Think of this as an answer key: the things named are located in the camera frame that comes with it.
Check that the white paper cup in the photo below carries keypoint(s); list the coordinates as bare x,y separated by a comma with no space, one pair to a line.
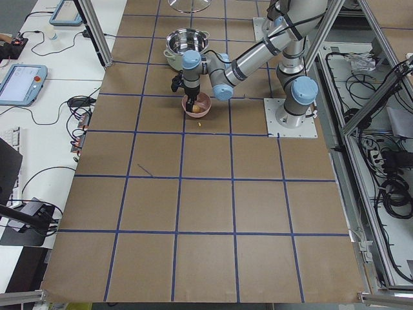
50,33

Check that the near blue teach pendant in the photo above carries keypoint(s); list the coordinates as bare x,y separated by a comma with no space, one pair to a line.
22,84

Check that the glass pot lid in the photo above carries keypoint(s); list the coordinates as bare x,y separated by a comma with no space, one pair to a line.
189,6

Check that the white keyboard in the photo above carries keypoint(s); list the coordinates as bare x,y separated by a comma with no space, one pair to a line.
13,137

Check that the aluminium frame post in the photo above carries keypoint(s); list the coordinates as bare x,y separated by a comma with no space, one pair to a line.
93,27

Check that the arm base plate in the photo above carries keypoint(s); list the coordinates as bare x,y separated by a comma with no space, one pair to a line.
261,25
281,124

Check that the blue teach pendant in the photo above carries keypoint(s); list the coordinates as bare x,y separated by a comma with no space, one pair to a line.
66,14
22,84

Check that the black monitor stand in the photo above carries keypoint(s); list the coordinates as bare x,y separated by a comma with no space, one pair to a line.
28,222

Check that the far blue teach pendant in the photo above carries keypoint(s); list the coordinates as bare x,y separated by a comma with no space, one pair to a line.
66,14

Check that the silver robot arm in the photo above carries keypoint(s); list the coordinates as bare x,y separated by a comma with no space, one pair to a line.
290,23

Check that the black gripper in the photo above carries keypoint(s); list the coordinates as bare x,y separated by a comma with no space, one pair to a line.
192,91

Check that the steel pot with green base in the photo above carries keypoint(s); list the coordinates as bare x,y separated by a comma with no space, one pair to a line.
181,40

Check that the pink bowl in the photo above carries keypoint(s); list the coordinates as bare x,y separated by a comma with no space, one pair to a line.
203,101

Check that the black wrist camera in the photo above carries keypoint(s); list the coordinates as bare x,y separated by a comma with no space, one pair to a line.
176,82

